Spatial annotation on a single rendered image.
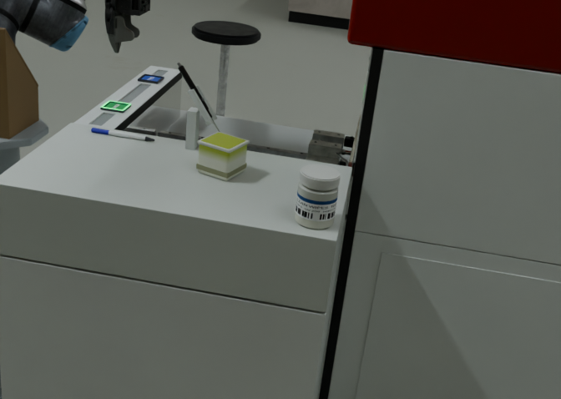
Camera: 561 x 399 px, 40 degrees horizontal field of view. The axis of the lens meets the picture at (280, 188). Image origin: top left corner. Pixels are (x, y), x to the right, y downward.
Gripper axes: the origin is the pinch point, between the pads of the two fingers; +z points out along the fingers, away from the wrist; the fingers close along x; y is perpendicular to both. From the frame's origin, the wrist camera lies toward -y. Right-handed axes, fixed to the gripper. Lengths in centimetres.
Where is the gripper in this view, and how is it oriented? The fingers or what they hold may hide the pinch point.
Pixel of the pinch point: (113, 46)
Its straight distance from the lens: 181.9
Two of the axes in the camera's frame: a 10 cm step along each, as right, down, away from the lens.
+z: -1.0, 9.1, 4.0
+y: 9.8, 1.6, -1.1
